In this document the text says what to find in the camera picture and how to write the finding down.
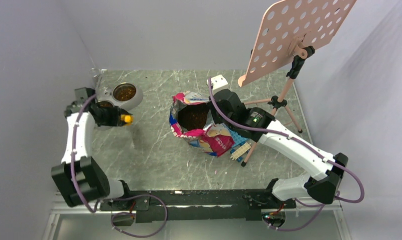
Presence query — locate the yellow plastic scoop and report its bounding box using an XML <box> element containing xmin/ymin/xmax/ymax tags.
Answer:
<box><xmin>120</xmin><ymin>114</ymin><xmax>133</xmax><ymax>126</ymax></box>

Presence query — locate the pet food bag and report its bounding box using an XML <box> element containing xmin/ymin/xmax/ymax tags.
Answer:
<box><xmin>169</xmin><ymin>91</ymin><xmax>234</xmax><ymax>157</ymax></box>

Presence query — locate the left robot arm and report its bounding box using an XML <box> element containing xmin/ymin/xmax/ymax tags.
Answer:
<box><xmin>51</xmin><ymin>87</ymin><xmax>133</xmax><ymax>210</ymax></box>

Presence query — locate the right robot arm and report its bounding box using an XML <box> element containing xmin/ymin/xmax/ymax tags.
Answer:
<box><xmin>209</xmin><ymin>89</ymin><xmax>348</xmax><ymax>208</ymax></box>

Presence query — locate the grey double pet bowl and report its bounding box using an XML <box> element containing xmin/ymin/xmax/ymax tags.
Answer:
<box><xmin>96</xmin><ymin>82</ymin><xmax>143</xmax><ymax>114</ymax></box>

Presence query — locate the brown pet food kibble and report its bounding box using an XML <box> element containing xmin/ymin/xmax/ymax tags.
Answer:
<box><xmin>177</xmin><ymin>103</ymin><xmax>210</xmax><ymax>131</ymax></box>

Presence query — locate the blue building block plate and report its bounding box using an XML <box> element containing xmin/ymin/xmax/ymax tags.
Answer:
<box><xmin>227</xmin><ymin>128</ymin><xmax>249</xmax><ymax>148</ymax></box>

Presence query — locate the clear glass cup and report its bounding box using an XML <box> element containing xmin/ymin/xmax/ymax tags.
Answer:
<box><xmin>89</xmin><ymin>68</ymin><xmax>102</xmax><ymax>78</ymax></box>

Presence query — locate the beige blue toy block car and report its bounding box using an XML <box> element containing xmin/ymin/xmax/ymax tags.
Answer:
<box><xmin>230</xmin><ymin>142</ymin><xmax>251</xmax><ymax>163</ymax></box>

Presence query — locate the pink perforated music stand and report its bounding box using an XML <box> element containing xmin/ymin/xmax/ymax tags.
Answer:
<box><xmin>237</xmin><ymin>0</ymin><xmax>357</xmax><ymax>168</ymax></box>

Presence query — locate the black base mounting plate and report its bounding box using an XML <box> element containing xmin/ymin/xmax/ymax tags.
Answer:
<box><xmin>99</xmin><ymin>189</ymin><xmax>296</xmax><ymax>223</ymax></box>

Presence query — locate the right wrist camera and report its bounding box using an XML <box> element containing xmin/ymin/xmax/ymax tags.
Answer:
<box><xmin>211</xmin><ymin>74</ymin><xmax>229</xmax><ymax>93</ymax></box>

